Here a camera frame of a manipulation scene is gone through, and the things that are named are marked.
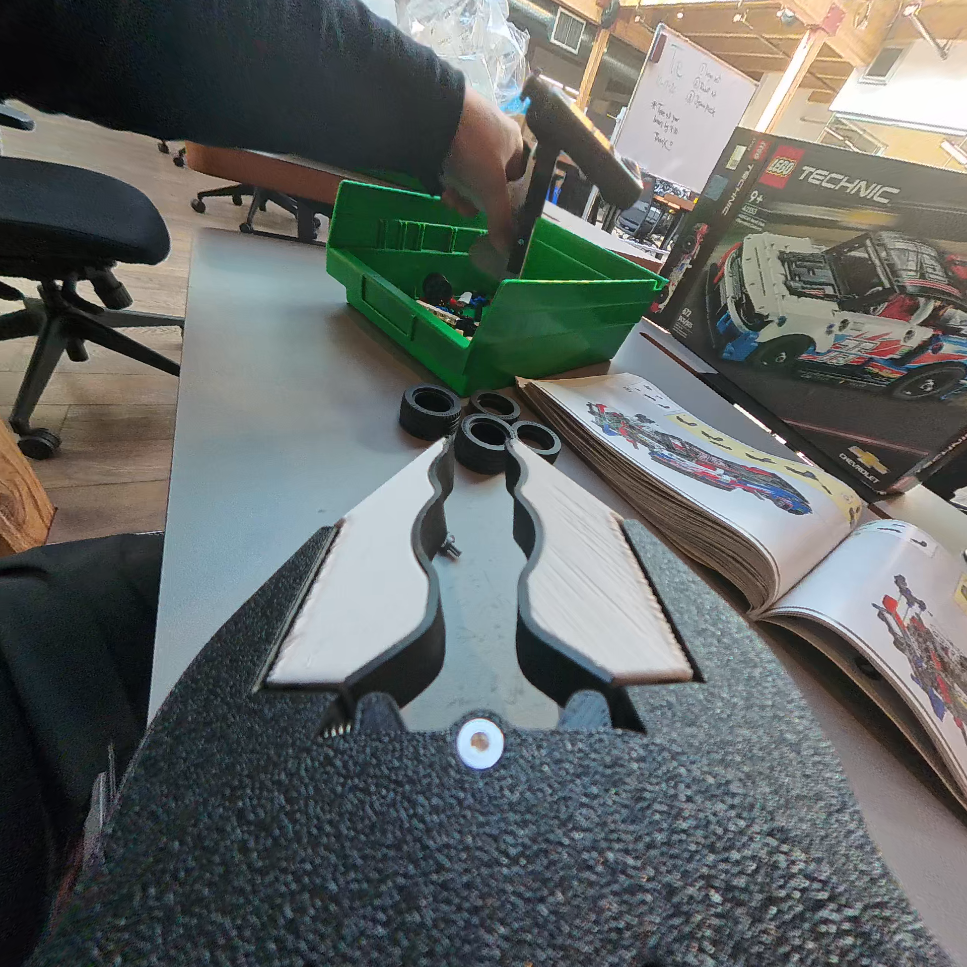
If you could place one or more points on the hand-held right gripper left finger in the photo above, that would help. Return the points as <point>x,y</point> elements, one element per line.
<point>355,604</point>

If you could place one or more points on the open instruction booklet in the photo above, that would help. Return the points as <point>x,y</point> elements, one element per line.
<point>718,483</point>

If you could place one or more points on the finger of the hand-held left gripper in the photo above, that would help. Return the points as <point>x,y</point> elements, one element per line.
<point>491,253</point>

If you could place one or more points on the green storage bin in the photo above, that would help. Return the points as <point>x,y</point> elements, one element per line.
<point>566,332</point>

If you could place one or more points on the clear plastic bag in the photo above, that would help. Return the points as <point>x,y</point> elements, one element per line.
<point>483,38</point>

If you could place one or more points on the black car set box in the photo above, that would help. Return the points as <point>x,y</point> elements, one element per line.
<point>831,302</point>

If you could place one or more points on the person's left forearm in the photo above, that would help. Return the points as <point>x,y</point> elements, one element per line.
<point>226,68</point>

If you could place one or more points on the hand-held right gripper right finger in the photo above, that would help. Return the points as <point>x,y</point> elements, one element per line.
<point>604,604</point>

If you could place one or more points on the black rubber toy tyre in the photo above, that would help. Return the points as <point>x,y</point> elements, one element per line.
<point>412,423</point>
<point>483,412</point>
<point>468,457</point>
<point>548,449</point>

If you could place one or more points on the grey desk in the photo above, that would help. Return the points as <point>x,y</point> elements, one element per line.
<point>302,453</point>

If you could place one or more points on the black office chair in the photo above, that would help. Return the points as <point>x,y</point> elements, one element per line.
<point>75,219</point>
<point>249,200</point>

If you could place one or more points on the pile of loose bricks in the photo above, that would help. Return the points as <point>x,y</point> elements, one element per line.
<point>453,306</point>

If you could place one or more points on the person's left hand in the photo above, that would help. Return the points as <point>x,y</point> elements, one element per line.
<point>483,159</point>

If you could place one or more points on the whiteboard with writing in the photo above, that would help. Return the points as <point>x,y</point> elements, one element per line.
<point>680,98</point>

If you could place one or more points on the grey brick connector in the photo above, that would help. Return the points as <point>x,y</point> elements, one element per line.
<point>453,545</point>

